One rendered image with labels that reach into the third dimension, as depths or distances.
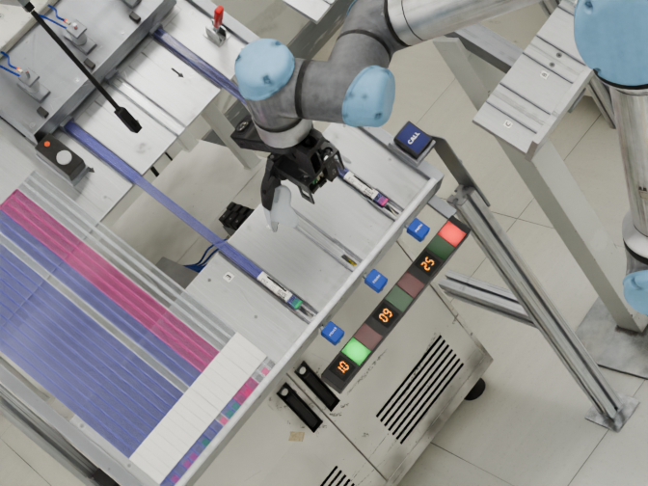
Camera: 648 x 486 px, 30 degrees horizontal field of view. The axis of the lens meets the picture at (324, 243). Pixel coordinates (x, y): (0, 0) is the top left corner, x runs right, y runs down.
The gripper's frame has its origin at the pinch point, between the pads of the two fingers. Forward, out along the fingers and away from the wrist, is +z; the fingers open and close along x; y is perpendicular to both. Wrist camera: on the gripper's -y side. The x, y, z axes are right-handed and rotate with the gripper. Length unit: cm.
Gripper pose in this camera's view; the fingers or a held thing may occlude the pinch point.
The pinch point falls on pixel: (303, 192)
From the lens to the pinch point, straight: 180.7
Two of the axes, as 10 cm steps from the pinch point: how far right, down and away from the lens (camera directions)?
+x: 6.2, -7.4, 2.6
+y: 7.6, 5.0, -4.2
